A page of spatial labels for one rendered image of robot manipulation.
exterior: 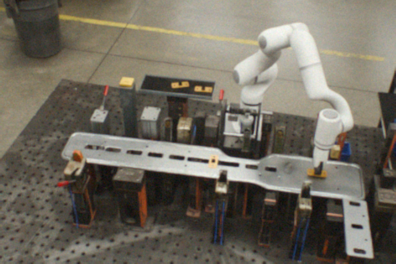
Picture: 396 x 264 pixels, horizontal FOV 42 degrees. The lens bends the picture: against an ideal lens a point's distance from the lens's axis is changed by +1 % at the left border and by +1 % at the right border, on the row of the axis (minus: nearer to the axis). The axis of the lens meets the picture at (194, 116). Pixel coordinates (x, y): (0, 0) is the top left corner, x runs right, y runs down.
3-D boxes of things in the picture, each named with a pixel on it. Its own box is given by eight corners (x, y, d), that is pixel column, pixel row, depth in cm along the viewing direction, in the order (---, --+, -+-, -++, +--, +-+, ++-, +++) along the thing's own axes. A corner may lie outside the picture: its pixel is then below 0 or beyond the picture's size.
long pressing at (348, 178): (56, 163, 237) (55, 161, 236) (73, 131, 254) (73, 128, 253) (365, 203, 220) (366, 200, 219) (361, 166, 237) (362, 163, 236)
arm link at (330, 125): (329, 128, 221) (310, 134, 218) (335, 105, 213) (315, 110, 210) (341, 141, 215) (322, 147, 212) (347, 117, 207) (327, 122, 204)
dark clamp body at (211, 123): (198, 183, 267) (199, 128, 242) (202, 166, 277) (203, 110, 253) (218, 186, 266) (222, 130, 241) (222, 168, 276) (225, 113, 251)
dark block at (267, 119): (254, 183, 267) (262, 122, 240) (255, 174, 272) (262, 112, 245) (263, 185, 266) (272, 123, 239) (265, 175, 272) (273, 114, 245)
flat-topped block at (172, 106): (168, 157, 281) (166, 91, 253) (171, 147, 288) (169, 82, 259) (186, 159, 280) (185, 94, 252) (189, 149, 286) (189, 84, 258)
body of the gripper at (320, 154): (314, 133, 222) (310, 151, 230) (315, 149, 215) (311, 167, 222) (332, 135, 222) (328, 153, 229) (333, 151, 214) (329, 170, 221)
